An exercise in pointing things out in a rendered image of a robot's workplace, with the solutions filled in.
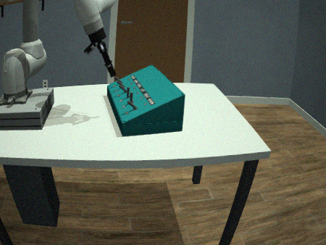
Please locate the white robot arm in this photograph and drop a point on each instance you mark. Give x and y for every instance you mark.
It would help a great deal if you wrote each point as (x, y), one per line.
(16, 68)

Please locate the teal console panel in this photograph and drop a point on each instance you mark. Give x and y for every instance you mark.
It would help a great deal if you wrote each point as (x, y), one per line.
(157, 103)

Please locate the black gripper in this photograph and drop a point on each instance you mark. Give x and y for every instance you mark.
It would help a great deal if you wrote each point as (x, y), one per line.
(97, 38)

